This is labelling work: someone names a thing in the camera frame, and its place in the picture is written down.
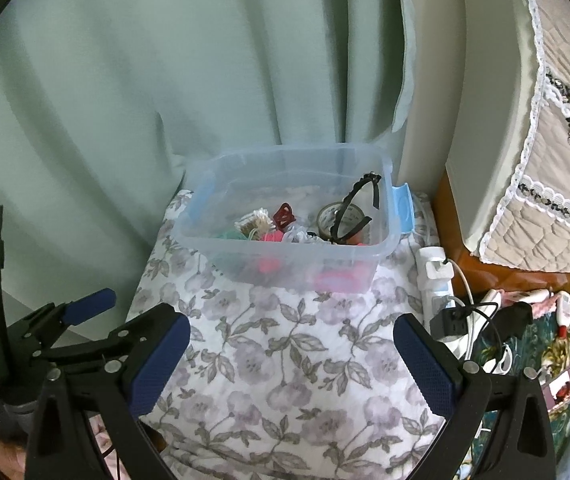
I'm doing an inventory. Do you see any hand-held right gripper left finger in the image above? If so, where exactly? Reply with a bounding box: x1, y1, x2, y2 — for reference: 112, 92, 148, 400
25, 311, 192, 480

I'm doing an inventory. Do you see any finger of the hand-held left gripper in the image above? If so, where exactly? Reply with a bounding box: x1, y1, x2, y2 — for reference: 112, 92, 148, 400
8, 287, 117, 346
32, 302, 178, 368

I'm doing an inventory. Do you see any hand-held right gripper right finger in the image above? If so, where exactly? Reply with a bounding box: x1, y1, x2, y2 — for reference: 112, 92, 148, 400
393, 313, 558, 480

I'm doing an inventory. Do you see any clear plastic container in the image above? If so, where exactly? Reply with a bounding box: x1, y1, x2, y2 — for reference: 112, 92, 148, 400
171, 143, 414, 296

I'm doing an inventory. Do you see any pink round mirror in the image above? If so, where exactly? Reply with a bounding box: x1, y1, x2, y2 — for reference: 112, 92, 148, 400
314, 266, 368, 292

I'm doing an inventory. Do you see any bundle of teal hair ties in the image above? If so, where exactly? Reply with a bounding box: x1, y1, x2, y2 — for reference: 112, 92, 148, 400
222, 225, 257, 242

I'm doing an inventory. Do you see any bag of cotton swabs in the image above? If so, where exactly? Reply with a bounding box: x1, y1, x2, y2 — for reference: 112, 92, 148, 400
235, 207, 273, 236

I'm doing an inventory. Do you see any brown packing tape roll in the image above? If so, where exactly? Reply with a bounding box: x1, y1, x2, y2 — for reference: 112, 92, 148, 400
316, 201, 372, 241

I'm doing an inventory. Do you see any white plastic wrap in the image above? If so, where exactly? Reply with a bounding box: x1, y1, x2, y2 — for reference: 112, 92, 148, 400
285, 225, 317, 244

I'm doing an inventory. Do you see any dark red hair claw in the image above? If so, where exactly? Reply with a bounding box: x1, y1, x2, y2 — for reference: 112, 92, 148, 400
272, 202, 296, 228

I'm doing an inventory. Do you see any black beaded headband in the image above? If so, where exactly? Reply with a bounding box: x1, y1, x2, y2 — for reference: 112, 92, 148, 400
327, 171, 383, 244

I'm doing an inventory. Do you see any black charger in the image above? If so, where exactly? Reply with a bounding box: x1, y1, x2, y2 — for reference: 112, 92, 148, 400
430, 306, 470, 341

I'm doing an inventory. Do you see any white power strip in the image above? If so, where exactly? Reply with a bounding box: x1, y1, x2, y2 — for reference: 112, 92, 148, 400
415, 246, 466, 356

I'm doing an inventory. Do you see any white charger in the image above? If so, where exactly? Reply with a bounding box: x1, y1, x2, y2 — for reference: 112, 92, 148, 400
425, 257, 453, 281

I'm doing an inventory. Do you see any black adapter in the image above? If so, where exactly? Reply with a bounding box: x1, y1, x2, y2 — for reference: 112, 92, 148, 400
495, 302, 536, 333

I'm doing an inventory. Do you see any dark green floral cloth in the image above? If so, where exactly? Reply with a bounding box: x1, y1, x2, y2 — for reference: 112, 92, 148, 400
457, 290, 570, 480

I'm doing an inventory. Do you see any orange wooden board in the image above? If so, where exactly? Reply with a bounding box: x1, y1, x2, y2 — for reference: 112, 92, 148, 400
432, 165, 570, 306

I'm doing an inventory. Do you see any floral blanket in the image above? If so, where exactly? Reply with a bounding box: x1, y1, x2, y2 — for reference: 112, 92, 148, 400
125, 190, 466, 480

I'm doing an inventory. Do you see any smartphone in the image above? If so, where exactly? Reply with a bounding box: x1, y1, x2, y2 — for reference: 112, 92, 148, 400
540, 362, 570, 406

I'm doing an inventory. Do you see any white bottle with red cap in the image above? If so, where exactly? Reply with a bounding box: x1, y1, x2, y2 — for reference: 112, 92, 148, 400
556, 291, 570, 338

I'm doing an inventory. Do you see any pale green curtain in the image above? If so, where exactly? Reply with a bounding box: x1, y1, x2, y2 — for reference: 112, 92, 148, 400
0, 0, 411, 361

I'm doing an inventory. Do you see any beige quilted lace cover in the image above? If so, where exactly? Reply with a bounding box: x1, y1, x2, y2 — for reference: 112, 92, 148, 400
477, 0, 570, 276

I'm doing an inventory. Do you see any white appliance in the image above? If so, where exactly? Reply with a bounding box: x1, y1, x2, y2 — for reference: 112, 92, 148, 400
397, 0, 536, 256

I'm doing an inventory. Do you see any black cable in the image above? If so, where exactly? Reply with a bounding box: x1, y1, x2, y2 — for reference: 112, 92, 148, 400
447, 295, 516, 363

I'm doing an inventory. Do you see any white cable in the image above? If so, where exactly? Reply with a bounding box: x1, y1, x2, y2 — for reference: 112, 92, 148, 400
444, 259, 478, 361

